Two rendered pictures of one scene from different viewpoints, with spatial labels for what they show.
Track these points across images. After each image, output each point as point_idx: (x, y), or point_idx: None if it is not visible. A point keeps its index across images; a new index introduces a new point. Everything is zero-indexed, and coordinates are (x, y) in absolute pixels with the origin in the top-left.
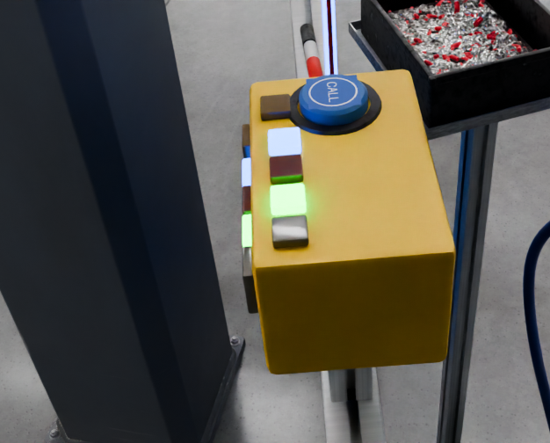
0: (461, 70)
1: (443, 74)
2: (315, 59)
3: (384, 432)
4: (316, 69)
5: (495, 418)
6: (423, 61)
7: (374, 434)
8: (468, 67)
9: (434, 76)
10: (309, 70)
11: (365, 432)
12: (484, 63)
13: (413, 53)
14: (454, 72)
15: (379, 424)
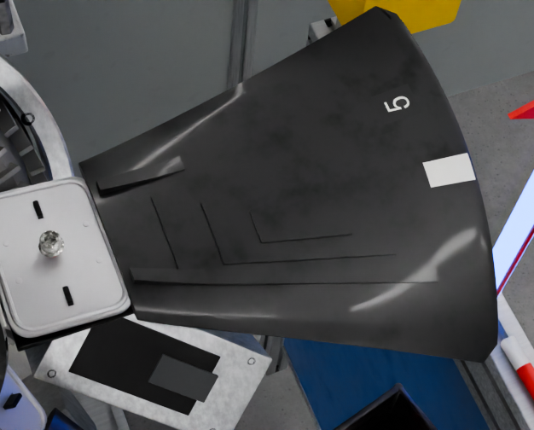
0: (369, 405)
1: (388, 393)
2: None
3: (315, 33)
4: None
5: None
6: (419, 415)
7: (320, 30)
8: (362, 414)
9: (397, 386)
10: None
11: (326, 30)
12: (346, 424)
13: (436, 429)
14: (376, 400)
15: (319, 36)
